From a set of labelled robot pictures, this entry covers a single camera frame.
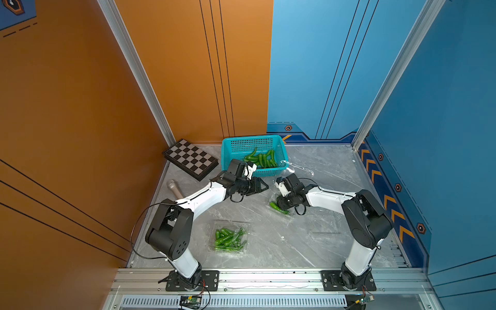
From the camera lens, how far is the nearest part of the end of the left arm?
0.69 m

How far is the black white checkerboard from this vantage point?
42.1 inches

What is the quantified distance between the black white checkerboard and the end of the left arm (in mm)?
351
